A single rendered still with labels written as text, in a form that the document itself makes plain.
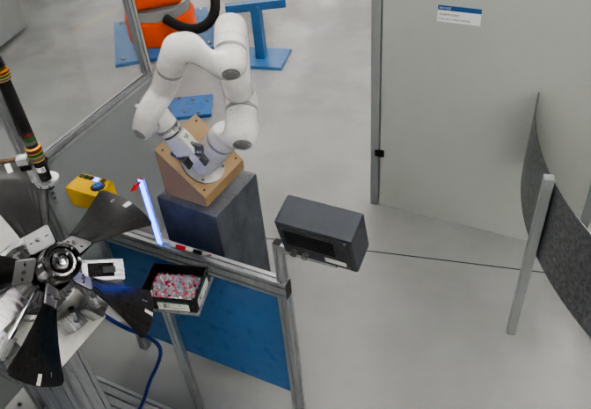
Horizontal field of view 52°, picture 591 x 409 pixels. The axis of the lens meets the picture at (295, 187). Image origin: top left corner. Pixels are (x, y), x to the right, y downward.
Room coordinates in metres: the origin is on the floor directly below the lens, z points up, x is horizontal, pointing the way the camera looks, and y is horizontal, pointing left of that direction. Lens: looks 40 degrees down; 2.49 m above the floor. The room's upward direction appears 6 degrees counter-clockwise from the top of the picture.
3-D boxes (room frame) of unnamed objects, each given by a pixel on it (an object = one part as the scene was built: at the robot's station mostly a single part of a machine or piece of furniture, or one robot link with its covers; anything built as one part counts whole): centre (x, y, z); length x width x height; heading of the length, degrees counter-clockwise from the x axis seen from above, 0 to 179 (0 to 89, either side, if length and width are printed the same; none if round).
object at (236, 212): (1.97, 0.37, 0.46); 0.30 x 0.30 x 0.93; 57
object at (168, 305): (1.49, 0.47, 0.84); 0.22 x 0.17 x 0.07; 77
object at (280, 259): (1.46, 0.08, 0.96); 0.03 x 0.03 x 0.20; 61
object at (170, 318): (1.51, 0.53, 0.40); 0.03 x 0.03 x 0.80; 76
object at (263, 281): (1.67, 0.45, 0.82); 0.90 x 0.04 x 0.08; 61
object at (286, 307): (1.46, 0.08, 0.39); 0.04 x 0.04 x 0.78; 61
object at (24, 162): (1.41, 0.73, 1.49); 0.09 x 0.07 x 0.10; 96
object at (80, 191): (1.86, 0.80, 1.02); 0.16 x 0.10 x 0.11; 61
